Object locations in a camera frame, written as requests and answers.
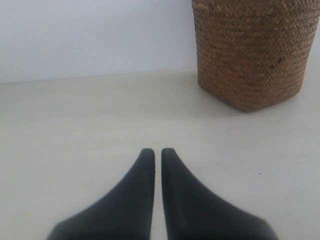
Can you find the brown woven wicker basket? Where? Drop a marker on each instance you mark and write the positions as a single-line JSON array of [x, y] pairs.
[[253, 54]]

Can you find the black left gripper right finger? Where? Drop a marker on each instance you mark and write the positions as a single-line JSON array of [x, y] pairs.
[[193, 212]]

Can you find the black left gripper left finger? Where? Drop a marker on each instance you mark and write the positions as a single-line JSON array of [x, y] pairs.
[[124, 213]]

